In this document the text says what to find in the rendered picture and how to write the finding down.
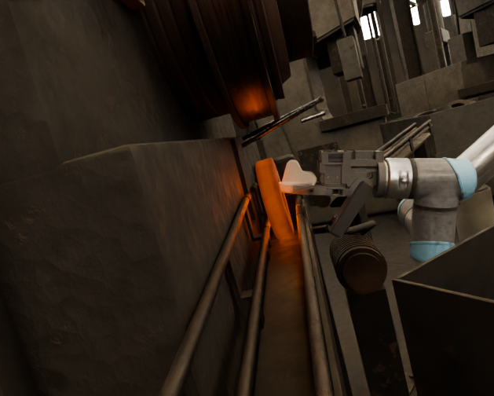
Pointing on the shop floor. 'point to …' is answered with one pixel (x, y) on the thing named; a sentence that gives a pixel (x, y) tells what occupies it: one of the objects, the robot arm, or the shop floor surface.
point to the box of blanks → (455, 126)
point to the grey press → (487, 32)
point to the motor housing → (370, 312)
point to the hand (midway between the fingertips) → (273, 188)
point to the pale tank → (377, 56)
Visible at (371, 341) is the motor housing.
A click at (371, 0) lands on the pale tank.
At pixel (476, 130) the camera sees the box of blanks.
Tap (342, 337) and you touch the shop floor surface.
